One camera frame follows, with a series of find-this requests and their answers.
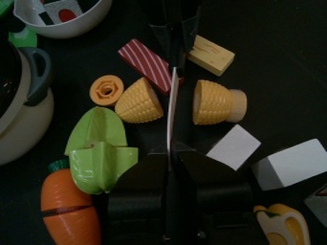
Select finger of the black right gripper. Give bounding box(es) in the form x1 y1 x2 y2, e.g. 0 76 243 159
149 23 174 62
181 5 202 62

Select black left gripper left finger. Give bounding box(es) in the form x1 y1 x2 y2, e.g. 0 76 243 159
106 148 170 245

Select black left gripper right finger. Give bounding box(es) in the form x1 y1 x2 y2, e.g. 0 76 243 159
171 142 271 245

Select paring knife black handle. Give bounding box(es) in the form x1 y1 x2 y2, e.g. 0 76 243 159
165 28 186 156

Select yellow wooden block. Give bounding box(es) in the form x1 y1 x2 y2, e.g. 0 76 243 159
187 34 237 77

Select red white striped block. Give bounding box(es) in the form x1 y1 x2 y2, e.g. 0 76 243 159
118 38 185 96

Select glossy green corn husk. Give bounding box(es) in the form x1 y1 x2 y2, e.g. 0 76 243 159
68 141 139 195

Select yellow toy pepper slice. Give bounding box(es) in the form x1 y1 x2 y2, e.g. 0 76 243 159
253 204 313 245

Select orange toy carrot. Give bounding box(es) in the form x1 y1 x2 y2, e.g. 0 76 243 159
40 159 103 245

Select small white block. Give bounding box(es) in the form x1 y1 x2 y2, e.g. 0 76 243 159
206 123 262 171

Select white bowl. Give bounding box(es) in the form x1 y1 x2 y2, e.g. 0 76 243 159
12 0 114 39

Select large white block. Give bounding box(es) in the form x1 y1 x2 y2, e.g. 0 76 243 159
251 138 327 191

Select orange toy disc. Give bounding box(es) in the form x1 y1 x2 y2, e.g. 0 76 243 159
88 75 126 107

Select yellow toy corn piece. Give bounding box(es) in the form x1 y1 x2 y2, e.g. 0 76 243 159
114 77 165 124

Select white block red top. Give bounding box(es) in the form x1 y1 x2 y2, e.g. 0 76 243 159
305 185 327 228

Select toy corn piece with stub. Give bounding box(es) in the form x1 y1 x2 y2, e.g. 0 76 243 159
193 79 249 126

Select white toy sushi red dot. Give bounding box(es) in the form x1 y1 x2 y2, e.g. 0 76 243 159
38 0 84 26

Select matte green corn husk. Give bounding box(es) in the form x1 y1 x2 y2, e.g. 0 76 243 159
64 106 130 157

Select green toy leaf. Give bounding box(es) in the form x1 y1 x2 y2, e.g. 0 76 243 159
8 28 39 49

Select dark glass pot lid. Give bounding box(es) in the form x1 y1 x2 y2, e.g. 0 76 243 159
0 41 24 119

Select cream pot grey handles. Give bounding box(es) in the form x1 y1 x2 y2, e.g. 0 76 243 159
0 41 56 167

